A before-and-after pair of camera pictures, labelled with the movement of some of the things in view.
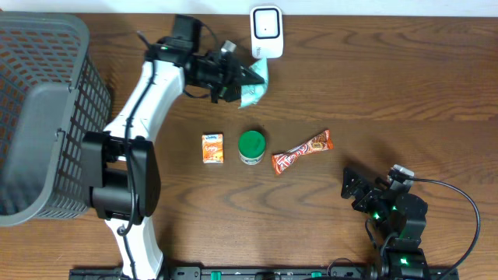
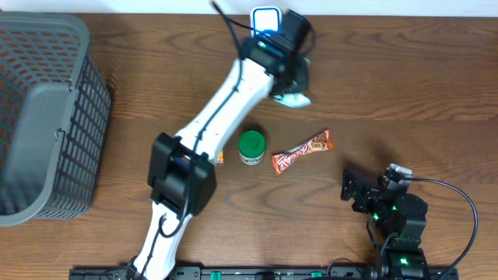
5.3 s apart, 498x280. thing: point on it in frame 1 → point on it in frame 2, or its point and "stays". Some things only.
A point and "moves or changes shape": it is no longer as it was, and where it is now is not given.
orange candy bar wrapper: x=321 y=141 stays
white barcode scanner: x=266 y=26 stays
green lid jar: x=251 y=147 stays
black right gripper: x=370 y=193 stays
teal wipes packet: x=251 y=93 moves or changes shape
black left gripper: x=233 y=89 → x=304 y=90
